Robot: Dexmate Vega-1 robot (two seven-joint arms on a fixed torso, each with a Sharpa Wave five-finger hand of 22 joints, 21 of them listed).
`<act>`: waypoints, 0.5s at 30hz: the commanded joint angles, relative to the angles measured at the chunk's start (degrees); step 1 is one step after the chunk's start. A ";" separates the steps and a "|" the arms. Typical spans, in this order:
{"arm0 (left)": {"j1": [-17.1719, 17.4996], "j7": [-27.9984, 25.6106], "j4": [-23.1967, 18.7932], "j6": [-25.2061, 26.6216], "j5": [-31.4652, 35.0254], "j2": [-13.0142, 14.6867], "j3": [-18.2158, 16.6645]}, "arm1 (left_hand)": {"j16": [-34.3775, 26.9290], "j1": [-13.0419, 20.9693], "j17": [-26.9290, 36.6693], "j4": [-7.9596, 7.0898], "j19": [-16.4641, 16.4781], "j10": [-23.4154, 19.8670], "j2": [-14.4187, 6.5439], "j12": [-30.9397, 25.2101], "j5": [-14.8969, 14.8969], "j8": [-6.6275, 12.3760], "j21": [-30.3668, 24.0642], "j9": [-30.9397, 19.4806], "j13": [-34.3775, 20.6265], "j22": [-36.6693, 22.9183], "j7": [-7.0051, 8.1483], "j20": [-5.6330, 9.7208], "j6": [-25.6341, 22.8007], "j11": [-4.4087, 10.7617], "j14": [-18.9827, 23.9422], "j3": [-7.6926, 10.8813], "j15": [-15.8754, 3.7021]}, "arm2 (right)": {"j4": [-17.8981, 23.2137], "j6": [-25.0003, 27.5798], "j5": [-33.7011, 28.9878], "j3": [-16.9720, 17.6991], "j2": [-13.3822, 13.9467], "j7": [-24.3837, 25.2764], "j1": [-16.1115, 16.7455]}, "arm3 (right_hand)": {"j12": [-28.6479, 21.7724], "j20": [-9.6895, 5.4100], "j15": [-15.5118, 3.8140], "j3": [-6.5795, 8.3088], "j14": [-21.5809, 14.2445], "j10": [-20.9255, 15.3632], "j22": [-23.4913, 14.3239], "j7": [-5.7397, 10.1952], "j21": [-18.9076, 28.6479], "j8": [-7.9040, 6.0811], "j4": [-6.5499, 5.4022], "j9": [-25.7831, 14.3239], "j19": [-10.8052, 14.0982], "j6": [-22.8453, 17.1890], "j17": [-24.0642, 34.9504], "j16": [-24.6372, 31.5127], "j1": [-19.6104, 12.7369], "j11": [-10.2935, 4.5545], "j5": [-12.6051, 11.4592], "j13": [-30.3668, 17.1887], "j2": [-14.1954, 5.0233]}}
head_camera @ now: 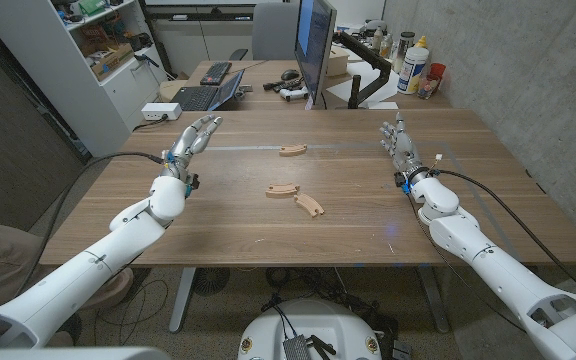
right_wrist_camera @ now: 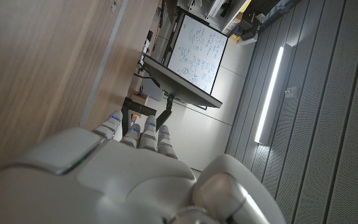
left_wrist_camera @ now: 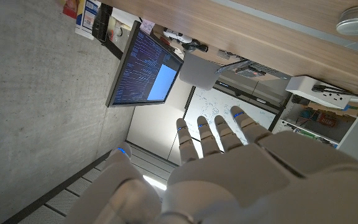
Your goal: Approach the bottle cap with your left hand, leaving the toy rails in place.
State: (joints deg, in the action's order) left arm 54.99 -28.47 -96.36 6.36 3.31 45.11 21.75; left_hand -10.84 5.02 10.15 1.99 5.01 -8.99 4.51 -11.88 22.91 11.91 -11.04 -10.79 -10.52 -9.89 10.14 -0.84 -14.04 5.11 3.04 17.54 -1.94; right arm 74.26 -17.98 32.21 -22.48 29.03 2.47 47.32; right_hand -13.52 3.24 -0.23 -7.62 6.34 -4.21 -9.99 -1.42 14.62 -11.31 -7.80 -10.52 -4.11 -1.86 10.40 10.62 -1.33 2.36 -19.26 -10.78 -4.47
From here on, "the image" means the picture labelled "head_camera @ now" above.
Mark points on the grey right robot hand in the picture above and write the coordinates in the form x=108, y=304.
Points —
x=404, y=149

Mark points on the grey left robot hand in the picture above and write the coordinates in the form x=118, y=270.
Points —
x=185, y=147

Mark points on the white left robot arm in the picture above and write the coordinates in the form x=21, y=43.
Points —
x=83, y=270

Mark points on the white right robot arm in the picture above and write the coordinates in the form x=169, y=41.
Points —
x=493, y=260

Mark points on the yellow cap bottle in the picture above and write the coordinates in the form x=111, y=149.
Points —
x=421, y=42

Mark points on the small white bottle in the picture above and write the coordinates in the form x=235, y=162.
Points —
x=377, y=39

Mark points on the white power strip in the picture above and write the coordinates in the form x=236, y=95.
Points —
x=161, y=111

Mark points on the open dark laptop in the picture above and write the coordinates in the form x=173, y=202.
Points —
x=195, y=97

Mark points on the small glass jar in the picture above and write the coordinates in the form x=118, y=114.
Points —
x=427, y=87

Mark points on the white paper sheets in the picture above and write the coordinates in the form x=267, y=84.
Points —
x=365, y=80

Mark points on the white wipes canister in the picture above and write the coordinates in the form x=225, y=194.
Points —
x=412, y=70

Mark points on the black keyboard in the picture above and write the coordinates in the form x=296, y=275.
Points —
x=216, y=73

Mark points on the red cup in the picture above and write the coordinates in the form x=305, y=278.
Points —
x=438, y=70

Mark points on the wooden office desk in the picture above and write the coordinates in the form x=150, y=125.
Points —
x=263, y=102

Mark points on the dark lid tall jar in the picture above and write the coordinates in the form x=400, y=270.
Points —
x=402, y=50

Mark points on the light wooden box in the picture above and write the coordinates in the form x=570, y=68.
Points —
x=338, y=61

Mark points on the black game controller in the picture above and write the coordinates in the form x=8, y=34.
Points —
x=280, y=85

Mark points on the cardboard box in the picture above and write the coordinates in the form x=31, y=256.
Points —
x=110, y=60

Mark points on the white game controller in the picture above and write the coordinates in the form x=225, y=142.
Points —
x=294, y=94

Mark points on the black computer mouse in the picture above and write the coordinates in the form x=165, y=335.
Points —
x=290, y=74

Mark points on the large flat monitor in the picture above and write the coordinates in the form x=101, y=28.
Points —
x=313, y=50

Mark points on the round black floor fan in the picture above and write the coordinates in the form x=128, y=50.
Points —
x=210, y=281

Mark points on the grey office chair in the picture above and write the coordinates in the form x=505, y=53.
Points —
x=273, y=30

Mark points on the white shelf unit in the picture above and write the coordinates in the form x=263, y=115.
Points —
x=58, y=75

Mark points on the grey table leg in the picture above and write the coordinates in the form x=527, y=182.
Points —
x=435, y=300
x=182, y=300

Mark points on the beige shoe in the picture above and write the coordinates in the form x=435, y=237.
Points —
x=115, y=287

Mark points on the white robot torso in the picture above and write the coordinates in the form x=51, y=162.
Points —
x=318, y=320

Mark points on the grey finned box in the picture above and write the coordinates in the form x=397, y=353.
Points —
x=296, y=349

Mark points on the curved wooden toy rail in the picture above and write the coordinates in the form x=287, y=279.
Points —
x=293, y=150
x=282, y=190
x=309, y=204

